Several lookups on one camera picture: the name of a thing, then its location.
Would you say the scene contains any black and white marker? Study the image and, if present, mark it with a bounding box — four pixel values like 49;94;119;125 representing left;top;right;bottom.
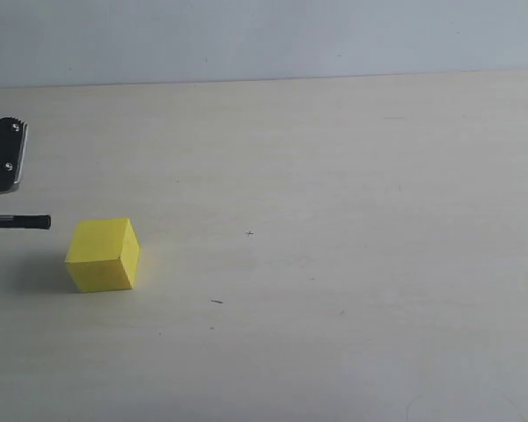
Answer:
0;215;51;229

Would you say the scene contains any yellow cube block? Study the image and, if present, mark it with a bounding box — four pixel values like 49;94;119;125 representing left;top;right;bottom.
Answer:
65;218;141;293

